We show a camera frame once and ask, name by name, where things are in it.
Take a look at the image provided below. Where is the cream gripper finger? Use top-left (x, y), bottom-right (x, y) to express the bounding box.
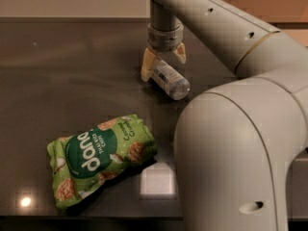
top-left (141, 48), bottom-right (157, 82)
top-left (174, 42), bottom-right (187, 64)

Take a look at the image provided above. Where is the blue plastic water bottle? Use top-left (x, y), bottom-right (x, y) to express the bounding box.
top-left (151, 58), bottom-right (190, 100)

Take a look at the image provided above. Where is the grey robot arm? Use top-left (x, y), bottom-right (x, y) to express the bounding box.
top-left (151, 0), bottom-right (307, 231)

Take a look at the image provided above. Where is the green rice chips bag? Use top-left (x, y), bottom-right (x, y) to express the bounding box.
top-left (47, 115), bottom-right (157, 209)

